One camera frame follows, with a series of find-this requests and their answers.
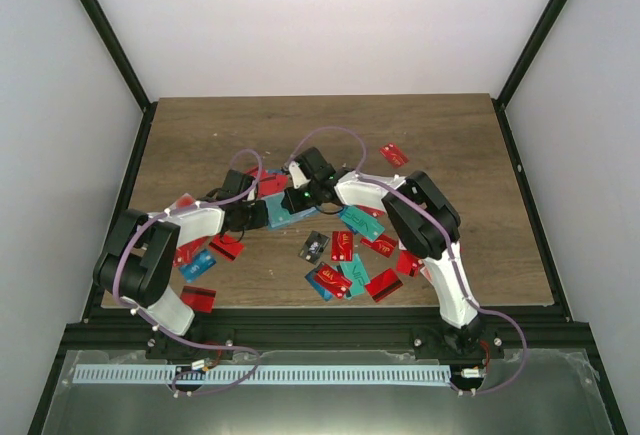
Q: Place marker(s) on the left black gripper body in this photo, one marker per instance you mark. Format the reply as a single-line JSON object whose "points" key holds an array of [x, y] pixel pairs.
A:
{"points": [[252, 221]]}

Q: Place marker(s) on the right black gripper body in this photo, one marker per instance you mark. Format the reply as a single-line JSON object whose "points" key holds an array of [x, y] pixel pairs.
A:
{"points": [[310, 200]]}

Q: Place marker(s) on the blue leather card holder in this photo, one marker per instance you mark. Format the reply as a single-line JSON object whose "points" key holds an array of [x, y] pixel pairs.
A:
{"points": [[279, 217]]}

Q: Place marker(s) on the teal vip card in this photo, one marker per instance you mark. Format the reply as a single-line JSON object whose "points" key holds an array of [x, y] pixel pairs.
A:
{"points": [[356, 273], [363, 223]]}

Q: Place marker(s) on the lone red card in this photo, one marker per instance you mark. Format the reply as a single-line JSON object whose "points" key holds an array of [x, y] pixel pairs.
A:
{"points": [[394, 155]]}

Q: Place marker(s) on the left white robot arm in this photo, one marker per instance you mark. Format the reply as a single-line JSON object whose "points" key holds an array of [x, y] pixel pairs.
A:
{"points": [[138, 256]]}

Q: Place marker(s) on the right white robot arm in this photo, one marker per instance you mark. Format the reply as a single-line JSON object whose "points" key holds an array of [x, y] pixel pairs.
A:
{"points": [[423, 218]]}

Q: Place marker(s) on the red chip card upright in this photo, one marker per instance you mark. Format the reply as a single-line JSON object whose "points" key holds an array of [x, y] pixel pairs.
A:
{"points": [[342, 247]]}

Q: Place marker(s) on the black VIP card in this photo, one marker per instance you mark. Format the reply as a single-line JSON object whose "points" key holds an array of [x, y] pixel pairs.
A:
{"points": [[313, 247]]}

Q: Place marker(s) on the blue card left pile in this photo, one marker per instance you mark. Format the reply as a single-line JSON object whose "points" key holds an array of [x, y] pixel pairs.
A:
{"points": [[201, 263]]}

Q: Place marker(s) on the red VIP card right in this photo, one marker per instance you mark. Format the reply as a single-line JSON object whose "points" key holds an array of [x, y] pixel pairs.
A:
{"points": [[383, 245]]}

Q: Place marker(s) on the red vip card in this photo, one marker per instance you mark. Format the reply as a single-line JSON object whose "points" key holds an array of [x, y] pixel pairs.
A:
{"points": [[332, 280], [383, 245]]}

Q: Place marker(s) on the red card black stripe front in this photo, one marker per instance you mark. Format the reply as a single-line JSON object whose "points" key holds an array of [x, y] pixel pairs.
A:
{"points": [[198, 299]]}

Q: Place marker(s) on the red card black stripe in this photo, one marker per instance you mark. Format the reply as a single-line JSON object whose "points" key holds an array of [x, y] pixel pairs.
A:
{"points": [[382, 285], [198, 299]]}

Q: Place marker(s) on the teal VIP card front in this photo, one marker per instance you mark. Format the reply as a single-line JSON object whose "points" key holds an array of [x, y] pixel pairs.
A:
{"points": [[356, 273]]}

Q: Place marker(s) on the red VIP card front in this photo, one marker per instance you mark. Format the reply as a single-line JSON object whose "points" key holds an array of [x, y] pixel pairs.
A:
{"points": [[332, 280]]}

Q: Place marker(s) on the red card black stripe right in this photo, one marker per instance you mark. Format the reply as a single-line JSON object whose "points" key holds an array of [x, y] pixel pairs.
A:
{"points": [[382, 285]]}

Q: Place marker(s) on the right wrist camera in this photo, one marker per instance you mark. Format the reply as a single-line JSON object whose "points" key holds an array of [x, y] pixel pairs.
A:
{"points": [[298, 178]]}

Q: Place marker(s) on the black aluminium frame rail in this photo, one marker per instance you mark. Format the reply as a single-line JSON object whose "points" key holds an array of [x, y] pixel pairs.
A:
{"points": [[330, 328]]}

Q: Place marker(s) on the light blue slotted cable duct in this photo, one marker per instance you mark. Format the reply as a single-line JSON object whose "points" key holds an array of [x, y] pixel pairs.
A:
{"points": [[421, 375]]}

